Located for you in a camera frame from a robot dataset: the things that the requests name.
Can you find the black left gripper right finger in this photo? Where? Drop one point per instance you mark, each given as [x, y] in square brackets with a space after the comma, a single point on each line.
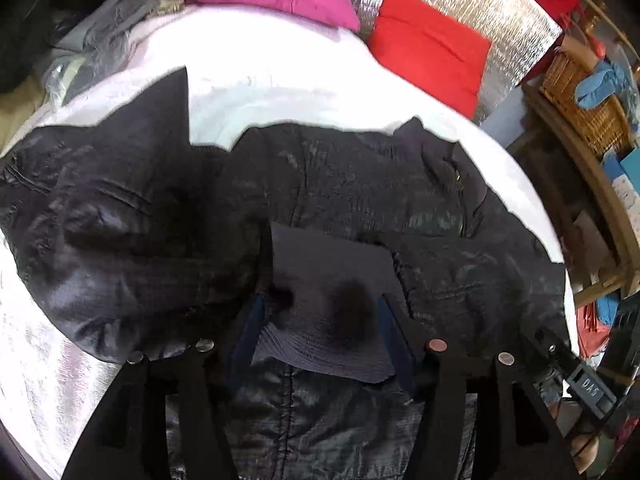
[481, 418]

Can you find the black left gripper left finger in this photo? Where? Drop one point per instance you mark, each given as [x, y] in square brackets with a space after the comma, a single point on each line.
[164, 419]

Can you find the black quilted puffer jacket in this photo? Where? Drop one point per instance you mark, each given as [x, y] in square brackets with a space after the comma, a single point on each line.
[131, 239]

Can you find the black device at right edge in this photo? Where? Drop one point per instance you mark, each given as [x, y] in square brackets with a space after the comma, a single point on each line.
[603, 392]

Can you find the wooden side table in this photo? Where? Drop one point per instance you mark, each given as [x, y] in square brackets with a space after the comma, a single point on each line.
[597, 240]

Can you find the light blue cloth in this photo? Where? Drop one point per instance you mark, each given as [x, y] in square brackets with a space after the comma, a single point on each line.
[606, 80]

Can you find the red pillow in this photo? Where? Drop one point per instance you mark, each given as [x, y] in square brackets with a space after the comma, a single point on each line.
[437, 54]

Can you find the white textured bed blanket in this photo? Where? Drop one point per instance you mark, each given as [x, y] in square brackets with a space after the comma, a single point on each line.
[246, 67]

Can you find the grey garment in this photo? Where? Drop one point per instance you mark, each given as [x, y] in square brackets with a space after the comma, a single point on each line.
[94, 49]

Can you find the silver foil insulation board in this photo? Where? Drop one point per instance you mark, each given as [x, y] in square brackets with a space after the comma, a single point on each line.
[520, 31]

